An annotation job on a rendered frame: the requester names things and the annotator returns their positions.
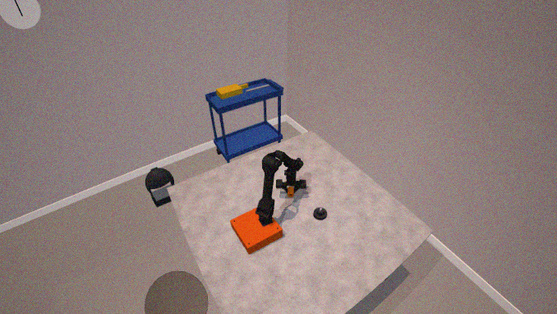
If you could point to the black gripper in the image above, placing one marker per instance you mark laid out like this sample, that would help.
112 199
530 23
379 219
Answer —
291 182

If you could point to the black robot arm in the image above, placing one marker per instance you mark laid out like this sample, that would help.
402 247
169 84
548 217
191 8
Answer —
270 165

